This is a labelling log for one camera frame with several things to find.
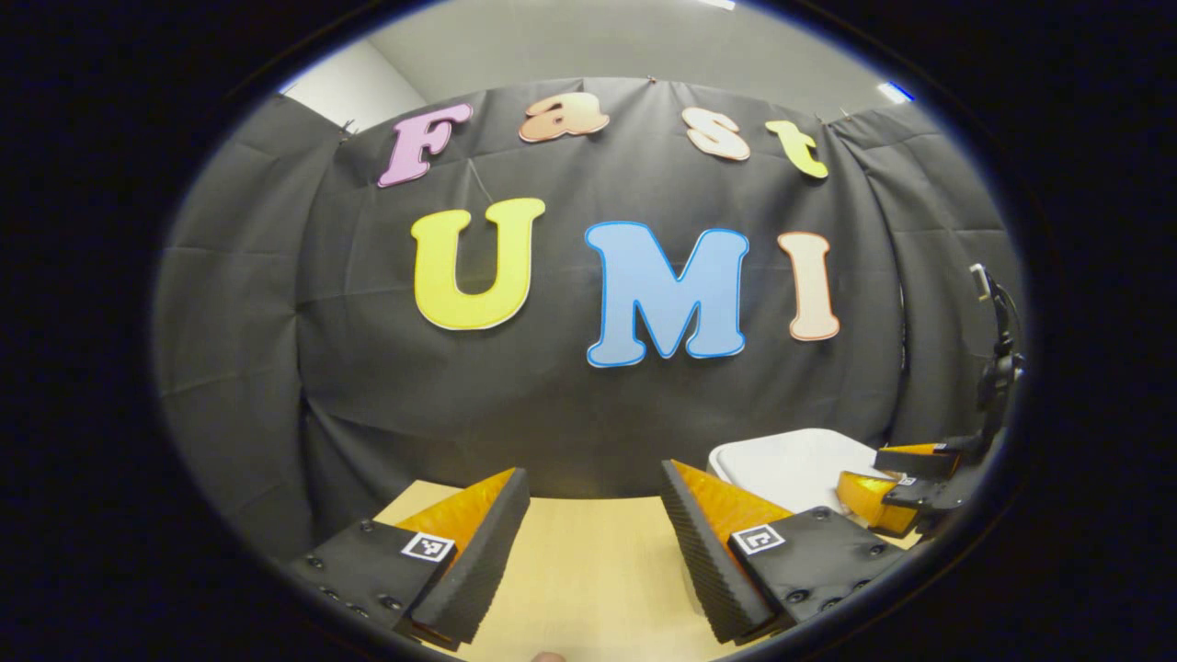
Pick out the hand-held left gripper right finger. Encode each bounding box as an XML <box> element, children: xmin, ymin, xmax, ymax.
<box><xmin>660</xmin><ymin>460</ymin><xmax>907</xmax><ymax>645</ymax></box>

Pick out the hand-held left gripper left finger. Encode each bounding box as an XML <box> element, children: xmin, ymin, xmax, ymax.
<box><xmin>280</xmin><ymin>467</ymin><xmax>531</xmax><ymax>652</ymax></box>

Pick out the white desktop garbage bin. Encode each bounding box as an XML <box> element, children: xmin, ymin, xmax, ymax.
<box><xmin>708</xmin><ymin>428</ymin><xmax>893</xmax><ymax>516</ymax></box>

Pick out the wooden desktop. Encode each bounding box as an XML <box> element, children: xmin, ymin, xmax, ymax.
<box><xmin>372</xmin><ymin>478</ymin><xmax>925</xmax><ymax>662</ymax></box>

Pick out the black backdrop cloth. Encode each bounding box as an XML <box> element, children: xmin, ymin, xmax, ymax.
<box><xmin>152</xmin><ymin>76</ymin><xmax>1026</xmax><ymax>562</ymax></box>

